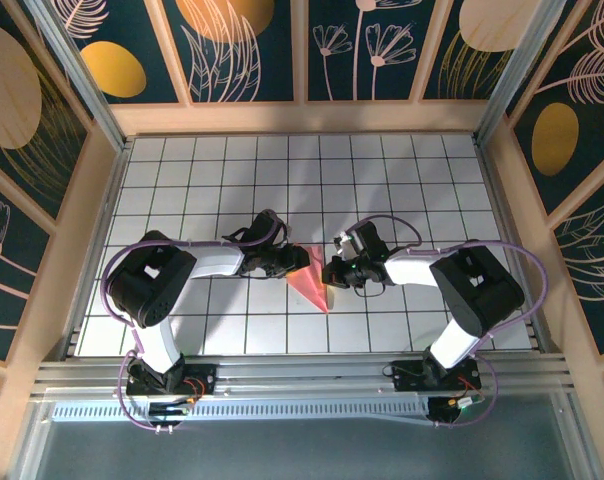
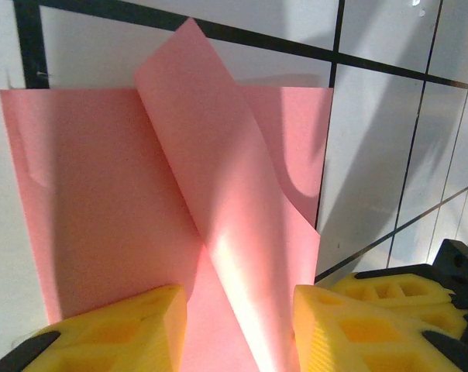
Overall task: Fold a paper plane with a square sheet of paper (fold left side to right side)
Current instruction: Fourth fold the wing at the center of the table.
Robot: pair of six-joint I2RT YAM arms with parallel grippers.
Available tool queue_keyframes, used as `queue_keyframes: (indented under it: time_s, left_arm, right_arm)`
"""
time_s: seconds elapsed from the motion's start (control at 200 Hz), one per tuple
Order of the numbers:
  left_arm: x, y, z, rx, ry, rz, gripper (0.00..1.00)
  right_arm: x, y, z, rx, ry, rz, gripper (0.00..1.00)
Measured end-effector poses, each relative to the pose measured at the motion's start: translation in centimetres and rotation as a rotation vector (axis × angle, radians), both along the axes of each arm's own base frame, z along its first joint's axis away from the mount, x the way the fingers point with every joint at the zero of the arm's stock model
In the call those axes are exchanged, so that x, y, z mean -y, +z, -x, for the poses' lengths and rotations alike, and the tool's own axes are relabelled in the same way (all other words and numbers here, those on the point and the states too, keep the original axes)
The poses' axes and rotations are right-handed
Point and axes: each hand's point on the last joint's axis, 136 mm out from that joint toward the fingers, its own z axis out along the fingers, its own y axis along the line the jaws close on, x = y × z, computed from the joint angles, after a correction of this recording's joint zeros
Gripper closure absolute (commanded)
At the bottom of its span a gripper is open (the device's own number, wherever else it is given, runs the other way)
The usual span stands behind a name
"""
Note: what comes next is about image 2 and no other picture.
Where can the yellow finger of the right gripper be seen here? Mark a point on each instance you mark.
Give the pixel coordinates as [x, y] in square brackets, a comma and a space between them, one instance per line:
[385, 290]
[447, 319]

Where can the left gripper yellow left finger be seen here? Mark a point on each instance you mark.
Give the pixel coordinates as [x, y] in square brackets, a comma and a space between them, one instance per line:
[102, 341]

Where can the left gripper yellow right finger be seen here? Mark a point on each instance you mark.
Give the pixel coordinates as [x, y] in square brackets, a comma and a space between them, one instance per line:
[354, 341]

